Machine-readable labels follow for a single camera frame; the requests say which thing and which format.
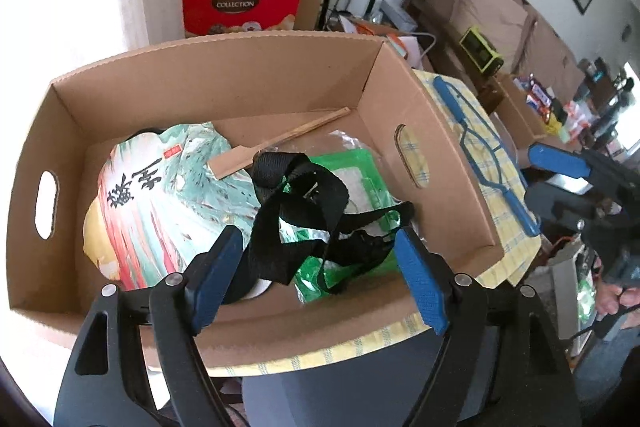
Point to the blue plastic hanger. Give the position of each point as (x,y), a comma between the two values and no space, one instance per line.
(480,142)

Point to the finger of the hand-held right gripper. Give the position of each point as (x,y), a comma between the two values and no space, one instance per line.
(557,159)
(555,204)

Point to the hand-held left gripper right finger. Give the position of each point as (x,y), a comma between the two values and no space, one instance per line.
(420,282)

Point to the wooden stick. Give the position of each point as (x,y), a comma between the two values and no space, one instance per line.
(285,139)

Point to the cardboard box of snacks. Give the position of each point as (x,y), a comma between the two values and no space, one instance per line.
(530,107)

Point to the colourful paper fan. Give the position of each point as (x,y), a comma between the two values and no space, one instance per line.
(160,217)

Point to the person's right hand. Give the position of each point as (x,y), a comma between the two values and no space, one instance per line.
(612,302)

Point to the dark grey chair seat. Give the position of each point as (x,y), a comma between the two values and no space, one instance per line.
(340,387)

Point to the yellow and black radio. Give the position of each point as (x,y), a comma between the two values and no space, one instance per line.
(481,51)

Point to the large cardboard box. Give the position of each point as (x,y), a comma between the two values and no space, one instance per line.
(300,82)

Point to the red gift box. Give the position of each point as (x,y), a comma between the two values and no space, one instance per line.
(240,2)

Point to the green plastic bag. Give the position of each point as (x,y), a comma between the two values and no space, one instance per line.
(357,177)

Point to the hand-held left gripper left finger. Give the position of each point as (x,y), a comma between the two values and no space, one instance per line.
(215,279)

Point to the brown sofa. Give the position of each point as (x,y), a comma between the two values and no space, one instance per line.
(490,2)

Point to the yellow checked tablecloth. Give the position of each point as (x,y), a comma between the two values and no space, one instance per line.
(505,207)

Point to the person's jeans leg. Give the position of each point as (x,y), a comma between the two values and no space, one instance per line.
(610,367)

